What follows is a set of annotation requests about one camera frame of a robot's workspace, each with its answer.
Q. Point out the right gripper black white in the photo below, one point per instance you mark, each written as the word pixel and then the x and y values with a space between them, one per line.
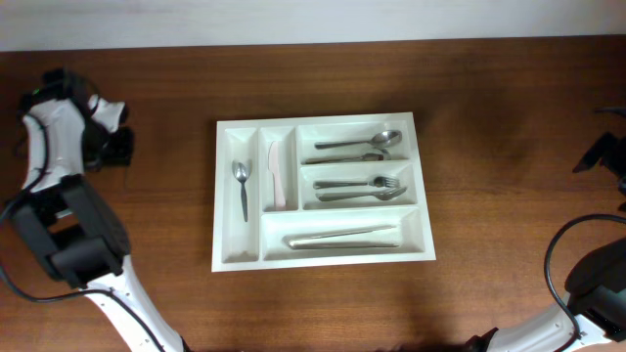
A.
pixel 613 158

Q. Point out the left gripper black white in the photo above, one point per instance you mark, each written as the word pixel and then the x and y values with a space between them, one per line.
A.
pixel 122 158

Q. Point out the pink plastic knife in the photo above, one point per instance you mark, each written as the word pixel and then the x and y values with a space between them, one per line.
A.
pixel 280 202

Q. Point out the large spoon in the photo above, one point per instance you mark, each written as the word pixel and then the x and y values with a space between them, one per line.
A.
pixel 384 139
pixel 377 155

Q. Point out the metal fork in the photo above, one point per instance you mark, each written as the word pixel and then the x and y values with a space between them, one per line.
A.
pixel 386 194
pixel 377 182

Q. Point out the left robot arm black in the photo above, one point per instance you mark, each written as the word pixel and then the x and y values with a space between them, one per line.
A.
pixel 68 227

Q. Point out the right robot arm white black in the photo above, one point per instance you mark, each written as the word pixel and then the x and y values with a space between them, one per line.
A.
pixel 591 312

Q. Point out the white plastic cutlery tray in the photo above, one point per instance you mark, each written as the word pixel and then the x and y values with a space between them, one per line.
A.
pixel 258 243

